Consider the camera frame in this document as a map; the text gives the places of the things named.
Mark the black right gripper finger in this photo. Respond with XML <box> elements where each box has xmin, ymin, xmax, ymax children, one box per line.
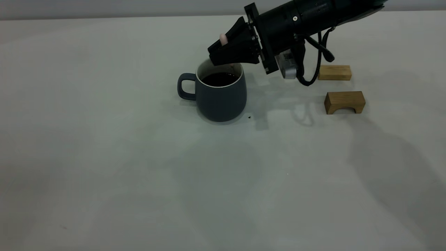
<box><xmin>226</xmin><ymin>16</ymin><xmax>253</xmax><ymax>43</ymax></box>
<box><xmin>208</xmin><ymin>32</ymin><xmax>261</xmax><ymax>66</ymax></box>

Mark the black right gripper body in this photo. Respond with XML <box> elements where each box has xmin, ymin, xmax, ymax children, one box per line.
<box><xmin>244</xmin><ymin>2</ymin><xmax>310</xmax><ymax>75</ymax></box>

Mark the pink handled metal spoon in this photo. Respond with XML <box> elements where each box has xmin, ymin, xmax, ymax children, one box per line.
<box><xmin>219</xmin><ymin>33</ymin><xmax>234</xmax><ymax>67</ymax></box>

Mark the dark grey ceramic mug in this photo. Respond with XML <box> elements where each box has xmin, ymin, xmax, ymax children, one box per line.
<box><xmin>177</xmin><ymin>59</ymin><xmax>247</xmax><ymax>122</ymax></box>

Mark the flat rectangular wooden block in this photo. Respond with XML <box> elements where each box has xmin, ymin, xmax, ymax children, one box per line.
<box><xmin>318</xmin><ymin>65</ymin><xmax>352</xmax><ymax>81</ymax></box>

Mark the arched wooden block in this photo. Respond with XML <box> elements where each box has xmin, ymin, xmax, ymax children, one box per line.
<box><xmin>324</xmin><ymin>91</ymin><xmax>366</xmax><ymax>115</ymax></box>

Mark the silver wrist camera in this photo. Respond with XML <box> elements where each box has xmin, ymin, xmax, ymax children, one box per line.
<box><xmin>275</xmin><ymin>49</ymin><xmax>298</xmax><ymax>80</ymax></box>

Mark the black camera cable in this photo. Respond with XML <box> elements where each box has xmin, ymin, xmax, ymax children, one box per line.
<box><xmin>297</xmin><ymin>27</ymin><xmax>336</xmax><ymax>87</ymax></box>

